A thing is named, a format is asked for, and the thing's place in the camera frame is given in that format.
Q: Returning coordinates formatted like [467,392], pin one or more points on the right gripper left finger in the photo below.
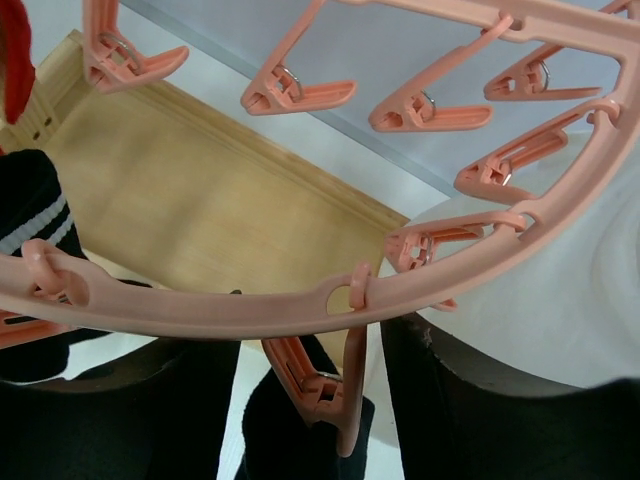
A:
[157,413]

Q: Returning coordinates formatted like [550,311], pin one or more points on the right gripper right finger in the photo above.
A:
[461,414]

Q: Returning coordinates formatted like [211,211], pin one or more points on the plain black sock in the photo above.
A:
[307,419]

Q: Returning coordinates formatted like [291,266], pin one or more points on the white hanging cloth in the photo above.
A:
[570,312]

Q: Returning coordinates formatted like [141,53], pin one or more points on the wooden clothes rack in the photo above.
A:
[246,240]

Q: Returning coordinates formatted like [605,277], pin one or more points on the black sock white stripes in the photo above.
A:
[36,222]

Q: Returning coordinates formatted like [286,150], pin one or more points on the red sock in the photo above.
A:
[20,74]

